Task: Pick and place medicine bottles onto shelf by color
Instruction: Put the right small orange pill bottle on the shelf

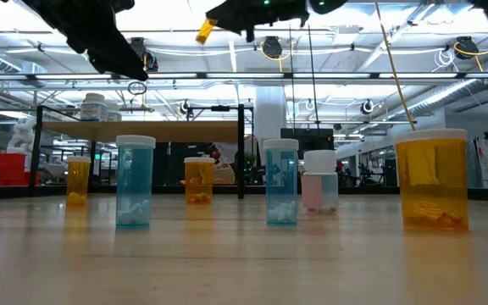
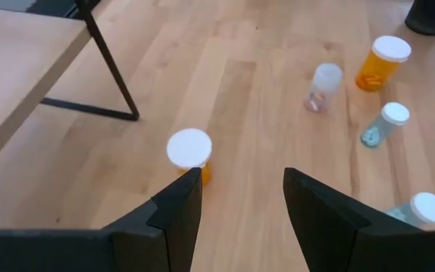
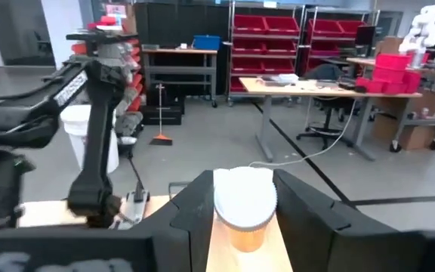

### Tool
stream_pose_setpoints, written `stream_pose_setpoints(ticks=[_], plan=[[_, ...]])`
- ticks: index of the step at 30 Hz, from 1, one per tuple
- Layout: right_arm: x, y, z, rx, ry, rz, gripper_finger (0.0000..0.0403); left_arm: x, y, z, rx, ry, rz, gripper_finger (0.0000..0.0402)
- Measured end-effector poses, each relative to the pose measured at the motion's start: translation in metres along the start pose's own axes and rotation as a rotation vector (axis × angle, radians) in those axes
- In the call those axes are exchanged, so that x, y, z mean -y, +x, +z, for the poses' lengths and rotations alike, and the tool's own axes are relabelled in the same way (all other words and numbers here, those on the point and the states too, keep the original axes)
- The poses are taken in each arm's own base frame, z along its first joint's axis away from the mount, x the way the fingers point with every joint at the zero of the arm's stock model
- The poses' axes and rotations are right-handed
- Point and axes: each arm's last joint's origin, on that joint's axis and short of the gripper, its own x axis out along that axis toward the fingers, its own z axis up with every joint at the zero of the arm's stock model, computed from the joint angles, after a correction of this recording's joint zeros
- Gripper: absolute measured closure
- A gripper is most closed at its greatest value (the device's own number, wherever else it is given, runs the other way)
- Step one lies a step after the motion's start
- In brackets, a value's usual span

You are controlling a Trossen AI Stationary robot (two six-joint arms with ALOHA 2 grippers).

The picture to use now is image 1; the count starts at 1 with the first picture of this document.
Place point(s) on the wooden shelf black posts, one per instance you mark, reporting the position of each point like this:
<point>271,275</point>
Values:
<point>163,131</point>

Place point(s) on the white labelled pill bottle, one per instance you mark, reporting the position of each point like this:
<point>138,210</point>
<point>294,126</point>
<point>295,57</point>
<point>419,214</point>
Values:
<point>93,108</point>
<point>114,115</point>

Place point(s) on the large orange pill bottle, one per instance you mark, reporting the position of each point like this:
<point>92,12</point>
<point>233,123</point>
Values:
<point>432,182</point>

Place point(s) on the medium orange pill bottle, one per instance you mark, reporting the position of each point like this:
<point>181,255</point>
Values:
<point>198,180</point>

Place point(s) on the yellow tag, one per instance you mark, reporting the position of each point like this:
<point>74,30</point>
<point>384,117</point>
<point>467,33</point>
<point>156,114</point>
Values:
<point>206,31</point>

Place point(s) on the blue pill bottle white cap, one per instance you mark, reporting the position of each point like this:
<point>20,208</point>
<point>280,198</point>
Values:
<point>135,182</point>
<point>281,182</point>

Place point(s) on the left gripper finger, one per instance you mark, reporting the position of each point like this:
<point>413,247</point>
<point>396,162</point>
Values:
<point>117,59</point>

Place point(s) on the person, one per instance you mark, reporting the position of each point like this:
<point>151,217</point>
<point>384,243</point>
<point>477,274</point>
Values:
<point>229,148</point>

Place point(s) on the woven basket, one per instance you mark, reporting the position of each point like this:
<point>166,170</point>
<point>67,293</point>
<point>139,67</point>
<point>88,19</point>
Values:
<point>225,174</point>

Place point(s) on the red storage bin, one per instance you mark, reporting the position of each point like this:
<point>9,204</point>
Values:
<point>9,169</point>

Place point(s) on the white building column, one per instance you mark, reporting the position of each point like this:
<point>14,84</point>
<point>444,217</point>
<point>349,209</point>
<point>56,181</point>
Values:
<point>269,114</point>

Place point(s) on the small orange pill bottle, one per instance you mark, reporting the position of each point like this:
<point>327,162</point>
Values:
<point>78,182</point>

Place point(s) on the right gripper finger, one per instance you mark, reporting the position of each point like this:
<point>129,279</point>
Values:
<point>231,17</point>

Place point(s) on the clear pill bottle pink pills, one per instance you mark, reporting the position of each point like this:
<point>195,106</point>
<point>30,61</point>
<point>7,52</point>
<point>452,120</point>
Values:
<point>320,186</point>

